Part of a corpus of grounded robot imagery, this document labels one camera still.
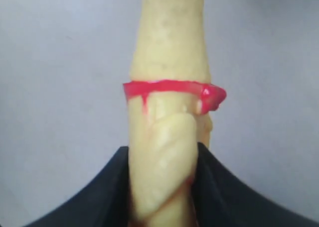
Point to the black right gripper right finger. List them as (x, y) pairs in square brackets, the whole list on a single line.
[(222, 200)]

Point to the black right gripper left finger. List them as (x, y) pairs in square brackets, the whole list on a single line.
[(102, 203)]

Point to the whole yellow rubber chicken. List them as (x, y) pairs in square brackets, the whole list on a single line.
[(168, 102)]

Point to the blue backdrop curtain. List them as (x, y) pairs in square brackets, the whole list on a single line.
[(63, 112)]

